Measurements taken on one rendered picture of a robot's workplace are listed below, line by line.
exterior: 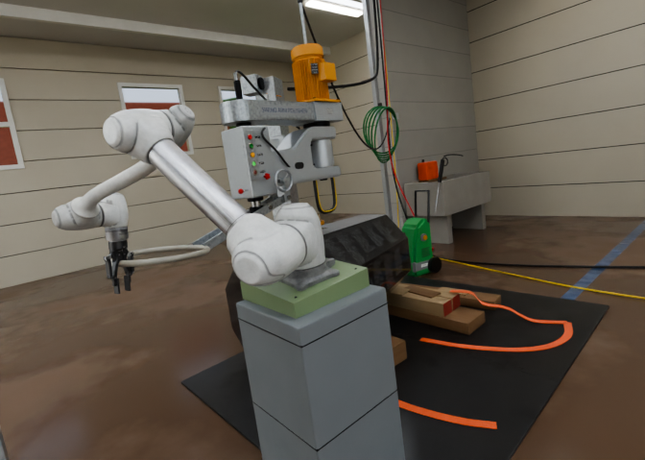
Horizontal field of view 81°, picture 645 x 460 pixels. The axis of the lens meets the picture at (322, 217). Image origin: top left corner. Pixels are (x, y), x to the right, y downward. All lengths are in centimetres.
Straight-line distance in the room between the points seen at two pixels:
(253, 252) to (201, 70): 821
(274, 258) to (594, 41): 619
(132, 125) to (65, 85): 699
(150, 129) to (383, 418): 127
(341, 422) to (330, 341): 28
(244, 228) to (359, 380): 65
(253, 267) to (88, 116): 733
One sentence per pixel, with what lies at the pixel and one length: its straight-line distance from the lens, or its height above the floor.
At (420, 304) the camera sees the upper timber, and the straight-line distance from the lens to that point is 294.
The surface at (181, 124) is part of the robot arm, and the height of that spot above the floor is 147.
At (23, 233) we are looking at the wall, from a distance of 799.
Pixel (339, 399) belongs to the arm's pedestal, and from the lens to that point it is 135.
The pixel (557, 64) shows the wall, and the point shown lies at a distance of 691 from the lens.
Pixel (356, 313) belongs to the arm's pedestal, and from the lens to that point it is 130.
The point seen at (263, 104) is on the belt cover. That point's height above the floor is 167.
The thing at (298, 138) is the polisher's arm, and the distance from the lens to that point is 257.
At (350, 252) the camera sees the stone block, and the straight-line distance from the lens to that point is 241.
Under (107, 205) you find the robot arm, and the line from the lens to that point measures 185.
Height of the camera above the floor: 126
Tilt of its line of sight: 8 degrees down
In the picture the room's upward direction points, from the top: 8 degrees counter-clockwise
